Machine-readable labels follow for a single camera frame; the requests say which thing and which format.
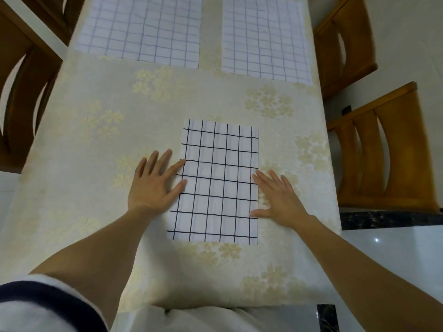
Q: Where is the checked cloth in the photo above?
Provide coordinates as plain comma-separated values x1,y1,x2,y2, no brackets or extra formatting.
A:
71,0,203,70
167,118,259,246

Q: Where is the table with cream floral tablecloth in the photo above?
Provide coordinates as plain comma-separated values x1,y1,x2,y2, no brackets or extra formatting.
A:
0,0,343,312

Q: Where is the person's left hand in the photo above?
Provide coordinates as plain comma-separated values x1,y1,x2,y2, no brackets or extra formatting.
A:
127,148,188,217

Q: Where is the wooden dining chair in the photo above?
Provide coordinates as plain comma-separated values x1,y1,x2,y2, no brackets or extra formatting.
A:
327,82,441,214
0,0,64,174
17,0,87,46
313,0,378,101

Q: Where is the person's right forearm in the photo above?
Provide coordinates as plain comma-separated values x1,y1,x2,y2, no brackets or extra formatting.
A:
294,214,443,332

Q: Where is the person's left forearm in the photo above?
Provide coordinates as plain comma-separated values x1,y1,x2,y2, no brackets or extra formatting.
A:
29,207,163,329

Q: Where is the person's right hand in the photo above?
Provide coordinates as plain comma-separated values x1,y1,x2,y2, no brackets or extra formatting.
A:
250,169,311,231

